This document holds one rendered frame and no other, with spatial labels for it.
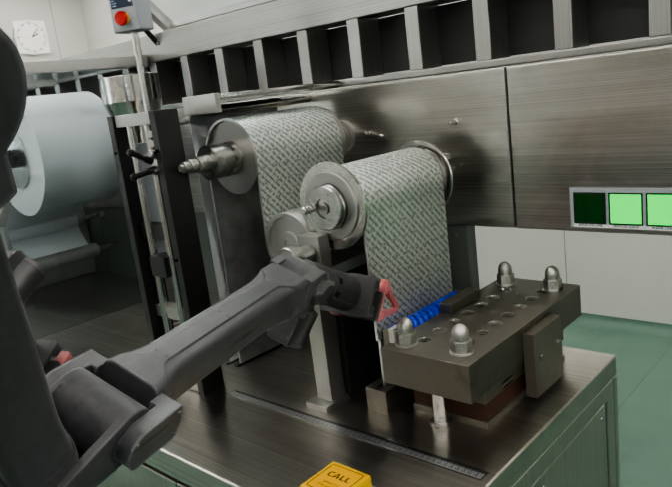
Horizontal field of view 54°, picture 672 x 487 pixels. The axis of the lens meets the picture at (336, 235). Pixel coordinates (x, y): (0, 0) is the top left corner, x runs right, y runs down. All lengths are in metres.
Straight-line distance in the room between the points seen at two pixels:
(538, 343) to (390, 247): 0.28
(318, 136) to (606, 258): 2.69
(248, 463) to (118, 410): 0.50
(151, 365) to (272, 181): 0.66
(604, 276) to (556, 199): 2.63
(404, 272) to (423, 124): 0.34
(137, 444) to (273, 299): 0.29
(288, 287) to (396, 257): 0.34
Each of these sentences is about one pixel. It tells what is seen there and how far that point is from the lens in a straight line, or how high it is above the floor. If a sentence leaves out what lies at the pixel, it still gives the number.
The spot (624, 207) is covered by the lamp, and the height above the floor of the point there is 1.19.
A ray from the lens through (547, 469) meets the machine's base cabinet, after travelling 1.14.
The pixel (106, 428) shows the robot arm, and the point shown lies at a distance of 0.60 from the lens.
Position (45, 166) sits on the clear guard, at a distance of 1.88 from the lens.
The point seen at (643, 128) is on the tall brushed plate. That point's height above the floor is 1.32.
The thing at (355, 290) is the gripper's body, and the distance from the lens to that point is 1.02.
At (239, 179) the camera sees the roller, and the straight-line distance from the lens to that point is 1.27.
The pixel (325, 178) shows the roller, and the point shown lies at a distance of 1.09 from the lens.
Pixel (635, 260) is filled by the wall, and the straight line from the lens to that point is 3.78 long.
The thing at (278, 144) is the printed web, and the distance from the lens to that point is 1.26.
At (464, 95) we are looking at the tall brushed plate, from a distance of 1.31.
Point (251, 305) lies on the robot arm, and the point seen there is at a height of 1.20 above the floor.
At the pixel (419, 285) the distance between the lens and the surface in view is 1.20.
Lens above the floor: 1.43
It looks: 12 degrees down
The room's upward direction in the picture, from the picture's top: 7 degrees counter-clockwise
